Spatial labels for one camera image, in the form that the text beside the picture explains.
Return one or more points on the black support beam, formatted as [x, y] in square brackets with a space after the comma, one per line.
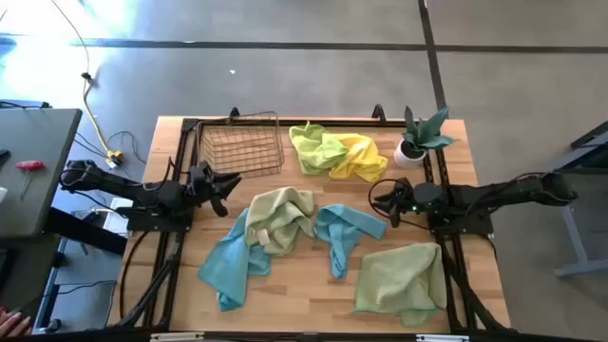
[85, 233]

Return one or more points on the person's hand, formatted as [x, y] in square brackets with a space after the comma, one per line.
[12, 325]

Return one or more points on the small blue microfiber towel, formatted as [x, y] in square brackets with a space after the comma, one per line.
[342, 233]

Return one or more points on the large blue microfiber towel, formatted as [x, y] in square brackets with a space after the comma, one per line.
[230, 271]

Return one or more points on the yellow microfiber towel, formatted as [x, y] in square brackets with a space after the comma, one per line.
[363, 159]

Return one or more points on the snake plant in white pot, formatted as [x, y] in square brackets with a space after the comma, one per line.
[408, 157]

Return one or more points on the grey metal bench frame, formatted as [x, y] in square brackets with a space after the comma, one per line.
[584, 267]

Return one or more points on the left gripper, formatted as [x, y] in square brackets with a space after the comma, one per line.
[202, 185]

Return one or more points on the grey side table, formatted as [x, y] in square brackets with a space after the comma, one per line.
[38, 190]

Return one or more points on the pale green microfiber towel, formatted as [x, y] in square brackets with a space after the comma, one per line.
[404, 285]

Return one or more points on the white box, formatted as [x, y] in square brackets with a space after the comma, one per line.
[114, 218]

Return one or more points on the black castor wheel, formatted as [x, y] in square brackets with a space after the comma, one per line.
[53, 325]

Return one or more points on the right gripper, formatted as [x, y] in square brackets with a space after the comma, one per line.
[404, 197]

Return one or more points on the black aluminium table frame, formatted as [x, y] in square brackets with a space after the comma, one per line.
[361, 124]

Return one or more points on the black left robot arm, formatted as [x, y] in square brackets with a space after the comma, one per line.
[142, 192]

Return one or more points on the lime green microfiber towel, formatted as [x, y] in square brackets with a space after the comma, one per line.
[316, 149]

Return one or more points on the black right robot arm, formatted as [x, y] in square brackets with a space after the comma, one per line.
[499, 192]

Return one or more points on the pale green cloth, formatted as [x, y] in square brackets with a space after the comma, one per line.
[282, 214]

